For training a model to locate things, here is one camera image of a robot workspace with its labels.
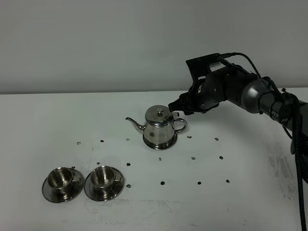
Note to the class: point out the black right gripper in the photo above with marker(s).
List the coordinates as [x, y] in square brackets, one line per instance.
[209, 88]

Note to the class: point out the stainless steel teapot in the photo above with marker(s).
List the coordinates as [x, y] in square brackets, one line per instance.
[160, 124]

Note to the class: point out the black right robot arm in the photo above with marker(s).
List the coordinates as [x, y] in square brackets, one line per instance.
[259, 95]

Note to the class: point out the steel teapot saucer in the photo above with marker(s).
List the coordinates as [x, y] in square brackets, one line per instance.
[161, 146]

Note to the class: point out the right stainless steel saucer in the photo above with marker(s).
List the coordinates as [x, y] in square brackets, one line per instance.
[102, 196]

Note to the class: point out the stainless steel saucer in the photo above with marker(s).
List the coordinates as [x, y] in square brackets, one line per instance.
[62, 198]
[102, 196]

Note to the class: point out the right stainless steel teacup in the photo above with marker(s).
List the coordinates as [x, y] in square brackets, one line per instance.
[104, 179]

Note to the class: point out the stainless steel teacup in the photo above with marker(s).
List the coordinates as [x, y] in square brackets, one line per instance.
[61, 180]
[104, 179]

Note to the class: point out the left stainless steel saucer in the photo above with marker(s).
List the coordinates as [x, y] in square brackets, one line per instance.
[62, 198]

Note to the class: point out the left stainless steel teacup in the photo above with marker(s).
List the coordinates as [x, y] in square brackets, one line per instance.
[61, 180]

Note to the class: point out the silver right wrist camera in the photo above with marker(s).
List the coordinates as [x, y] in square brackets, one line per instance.
[215, 64]

